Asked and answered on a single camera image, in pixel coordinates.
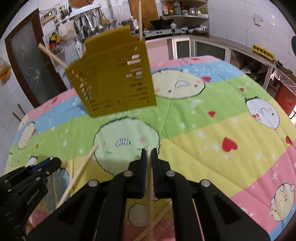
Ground wooden chopstick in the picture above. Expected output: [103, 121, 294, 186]
[38, 43, 68, 69]
[57, 144, 98, 208]
[138, 0, 143, 42]
[147, 146, 154, 241]

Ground kitchen counter cabinets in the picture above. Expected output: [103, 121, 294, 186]
[146, 34, 276, 90]

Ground wooden chopstick lower quilt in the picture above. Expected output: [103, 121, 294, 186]
[134, 201, 172, 241]

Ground wooden chopstick on quilt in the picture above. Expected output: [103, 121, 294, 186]
[57, 144, 98, 208]

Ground colourful cartoon quilt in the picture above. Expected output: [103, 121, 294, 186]
[1, 56, 295, 240]

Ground brown glass door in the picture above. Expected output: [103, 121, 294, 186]
[5, 9, 67, 108]

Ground hanging snack bag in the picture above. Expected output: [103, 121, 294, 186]
[0, 57, 11, 85]

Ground red cabinet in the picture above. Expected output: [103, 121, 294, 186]
[275, 82, 296, 116]

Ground yellow perforated utensil holder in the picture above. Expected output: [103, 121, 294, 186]
[65, 26, 157, 118]

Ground white soap bottle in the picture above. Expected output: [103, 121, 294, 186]
[75, 40, 85, 58]

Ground yellow egg tray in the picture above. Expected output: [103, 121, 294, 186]
[252, 44, 275, 61]

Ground gas stove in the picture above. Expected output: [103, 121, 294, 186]
[142, 29, 182, 39]

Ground steel cooking pot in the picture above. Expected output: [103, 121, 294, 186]
[121, 18, 139, 32]

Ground round woven mat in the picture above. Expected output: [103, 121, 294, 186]
[69, 0, 94, 8]

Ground black wok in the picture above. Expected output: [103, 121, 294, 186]
[149, 18, 174, 30]

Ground wooden chopstick upright in holder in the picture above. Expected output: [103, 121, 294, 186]
[138, 0, 143, 42]

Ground corner shelf with bottles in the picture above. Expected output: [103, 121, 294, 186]
[157, 0, 210, 37]

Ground wooden cutting board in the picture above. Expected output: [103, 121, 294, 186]
[128, 0, 159, 27]

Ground wall electric switch box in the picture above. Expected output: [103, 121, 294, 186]
[41, 9, 57, 25]

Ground white utensil wall rack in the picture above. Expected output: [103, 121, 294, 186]
[55, 3, 109, 42]

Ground green round wall board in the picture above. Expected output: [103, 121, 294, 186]
[291, 36, 296, 55]

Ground wall power socket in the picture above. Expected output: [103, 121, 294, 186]
[252, 14, 263, 26]

